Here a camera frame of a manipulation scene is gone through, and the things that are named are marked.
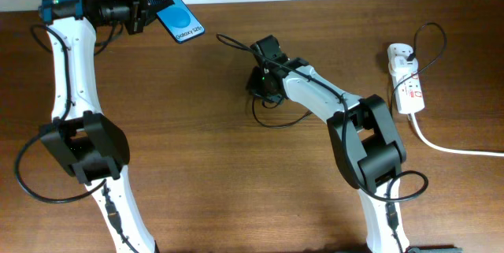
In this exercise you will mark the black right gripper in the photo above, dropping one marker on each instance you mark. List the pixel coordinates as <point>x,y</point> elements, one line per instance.
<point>253,86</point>

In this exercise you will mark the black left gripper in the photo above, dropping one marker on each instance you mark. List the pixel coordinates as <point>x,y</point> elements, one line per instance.
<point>141,1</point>

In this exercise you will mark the blue screen Galaxy smartphone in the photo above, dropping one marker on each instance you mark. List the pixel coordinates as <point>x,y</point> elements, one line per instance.
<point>180,22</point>

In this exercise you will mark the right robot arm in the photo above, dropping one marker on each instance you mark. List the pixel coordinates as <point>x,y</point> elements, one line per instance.
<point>367,147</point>

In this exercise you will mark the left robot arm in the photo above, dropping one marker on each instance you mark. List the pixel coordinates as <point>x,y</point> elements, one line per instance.
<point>86,144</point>

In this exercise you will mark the white USB charger plug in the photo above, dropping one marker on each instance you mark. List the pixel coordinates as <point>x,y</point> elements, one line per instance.
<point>399,66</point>

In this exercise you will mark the white power strip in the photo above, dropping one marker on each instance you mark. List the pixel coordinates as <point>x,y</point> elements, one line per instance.
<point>408,94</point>

